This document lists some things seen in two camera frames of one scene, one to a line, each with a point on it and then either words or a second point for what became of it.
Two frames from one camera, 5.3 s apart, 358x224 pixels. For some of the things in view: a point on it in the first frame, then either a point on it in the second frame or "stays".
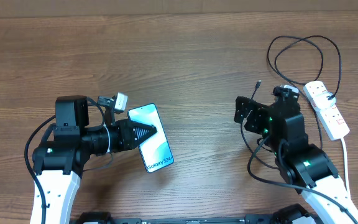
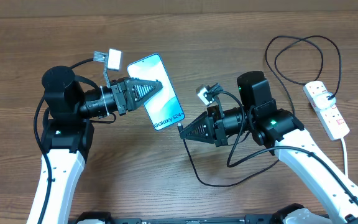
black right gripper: [258, 112] to [209, 136]
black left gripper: [127, 140] to [130, 102]
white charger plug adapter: [322, 102] stays
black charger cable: [252, 153] to [296, 38]
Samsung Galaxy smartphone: [155, 151] to [163, 107]
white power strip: [334, 122] stays
